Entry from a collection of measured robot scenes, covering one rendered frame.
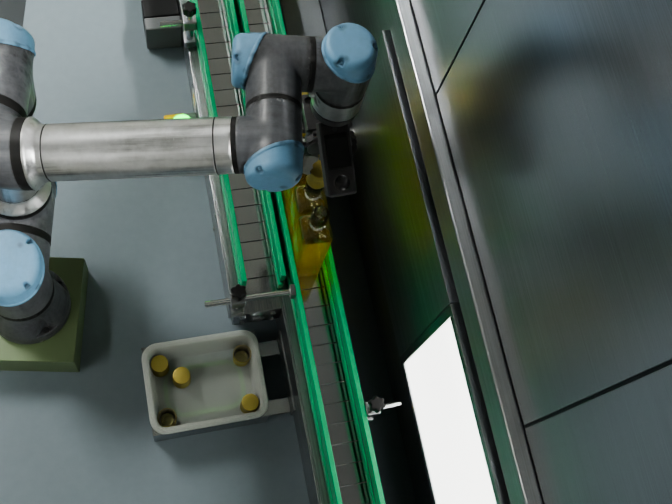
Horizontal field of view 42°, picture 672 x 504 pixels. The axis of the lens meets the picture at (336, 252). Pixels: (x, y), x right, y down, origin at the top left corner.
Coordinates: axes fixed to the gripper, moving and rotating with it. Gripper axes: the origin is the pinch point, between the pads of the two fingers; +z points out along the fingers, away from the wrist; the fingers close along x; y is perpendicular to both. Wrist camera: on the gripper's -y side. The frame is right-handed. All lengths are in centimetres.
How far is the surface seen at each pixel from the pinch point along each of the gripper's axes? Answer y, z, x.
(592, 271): -38, -51, -15
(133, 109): 39, 43, 28
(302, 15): 51, 30, -11
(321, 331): -19.9, 30.5, -0.8
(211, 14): 53, 30, 9
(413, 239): -15.5, -3.9, -12.0
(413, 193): -9.8, -9.4, -12.0
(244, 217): 5.5, 30.5, 10.0
